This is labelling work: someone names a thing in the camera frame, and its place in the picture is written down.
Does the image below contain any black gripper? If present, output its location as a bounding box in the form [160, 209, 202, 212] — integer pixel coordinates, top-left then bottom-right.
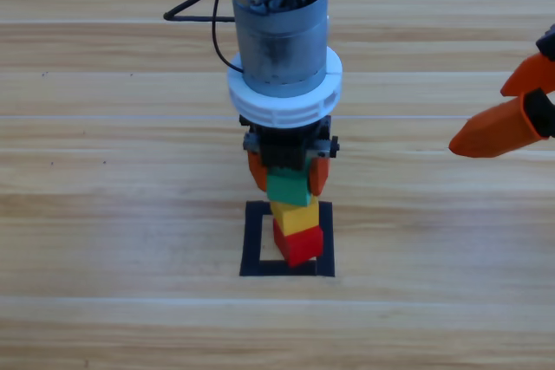
[448, 23, 555, 159]
[238, 114, 342, 197]

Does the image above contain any green wooden cube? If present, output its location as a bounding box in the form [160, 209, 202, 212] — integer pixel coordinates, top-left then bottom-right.
[265, 166, 320, 207]

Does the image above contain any yellow wooden cube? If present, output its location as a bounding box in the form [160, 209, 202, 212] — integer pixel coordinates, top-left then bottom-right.
[269, 200, 321, 235]

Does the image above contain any red wooden cube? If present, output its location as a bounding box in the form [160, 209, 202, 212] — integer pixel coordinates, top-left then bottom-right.
[271, 218, 325, 269]

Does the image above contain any black tape square outline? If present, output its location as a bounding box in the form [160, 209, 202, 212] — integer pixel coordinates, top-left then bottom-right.
[238, 200, 336, 278]

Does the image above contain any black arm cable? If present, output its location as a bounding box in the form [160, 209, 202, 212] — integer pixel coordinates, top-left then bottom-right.
[163, 0, 244, 72]

